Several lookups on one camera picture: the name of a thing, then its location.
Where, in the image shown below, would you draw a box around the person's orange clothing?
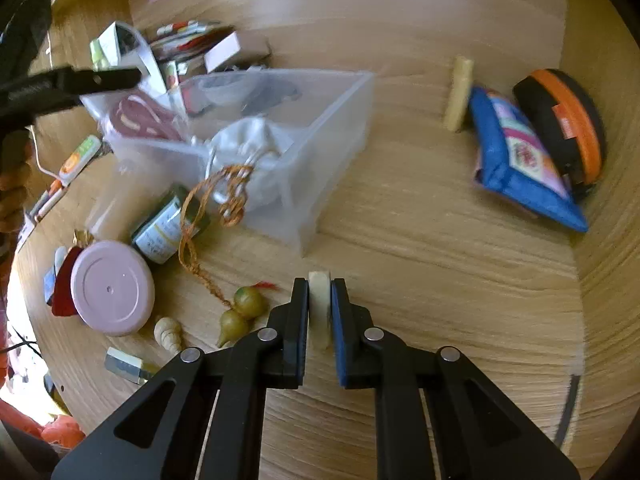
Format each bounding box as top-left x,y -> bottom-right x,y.
0,395 -> 86,456

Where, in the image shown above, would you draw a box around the black and orange case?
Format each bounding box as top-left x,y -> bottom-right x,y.
512,68 -> 608,196

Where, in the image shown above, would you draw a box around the pink round jar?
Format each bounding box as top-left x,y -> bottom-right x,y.
70,240 -> 156,337

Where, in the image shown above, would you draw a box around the person's left hand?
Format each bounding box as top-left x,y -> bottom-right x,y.
0,165 -> 31,233

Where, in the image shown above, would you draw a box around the gourd pendant with orange cord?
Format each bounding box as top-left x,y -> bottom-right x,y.
179,165 -> 278,348

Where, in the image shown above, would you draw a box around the pink coiled cable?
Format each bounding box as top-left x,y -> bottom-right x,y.
107,95 -> 183,141

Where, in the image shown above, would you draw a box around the stack of snack packets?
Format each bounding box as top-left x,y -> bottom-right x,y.
150,20 -> 223,61

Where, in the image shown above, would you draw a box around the small seashell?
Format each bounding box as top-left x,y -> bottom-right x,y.
153,316 -> 183,353

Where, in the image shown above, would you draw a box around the wooden desktop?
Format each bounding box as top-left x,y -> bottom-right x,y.
7,10 -> 583,480

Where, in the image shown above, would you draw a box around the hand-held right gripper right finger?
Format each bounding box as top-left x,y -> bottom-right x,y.
330,277 -> 583,480

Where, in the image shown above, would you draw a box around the green orange packet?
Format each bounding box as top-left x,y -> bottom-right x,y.
59,135 -> 102,181

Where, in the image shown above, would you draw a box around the clear plastic bowl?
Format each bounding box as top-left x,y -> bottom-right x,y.
197,75 -> 251,108

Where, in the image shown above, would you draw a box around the white cable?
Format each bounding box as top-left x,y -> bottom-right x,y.
27,125 -> 66,183

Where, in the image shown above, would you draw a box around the slim pen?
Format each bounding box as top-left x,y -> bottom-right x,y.
30,184 -> 68,221

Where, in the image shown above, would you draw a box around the cream rounded block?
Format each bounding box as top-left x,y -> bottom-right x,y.
307,271 -> 332,351

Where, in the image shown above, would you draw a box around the clear plastic bin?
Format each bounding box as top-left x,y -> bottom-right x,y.
97,70 -> 376,256

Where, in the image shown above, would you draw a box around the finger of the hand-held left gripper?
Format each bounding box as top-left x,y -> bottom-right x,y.
30,66 -> 142,113

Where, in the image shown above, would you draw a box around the red pouch with gold top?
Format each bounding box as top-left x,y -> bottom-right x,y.
50,230 -> 96,317

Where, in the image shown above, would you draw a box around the white cardboard box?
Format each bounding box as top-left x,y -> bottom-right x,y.
204,31 -> 246,73

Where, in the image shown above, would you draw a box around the blue patterned pouch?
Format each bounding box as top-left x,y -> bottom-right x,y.
470,86 -> 590,233

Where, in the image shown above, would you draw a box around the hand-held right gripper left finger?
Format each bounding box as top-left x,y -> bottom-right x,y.
50,277 -> 311,480

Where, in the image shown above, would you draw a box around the green jar with white label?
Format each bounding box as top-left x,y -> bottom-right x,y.
131,186 -> 211,265

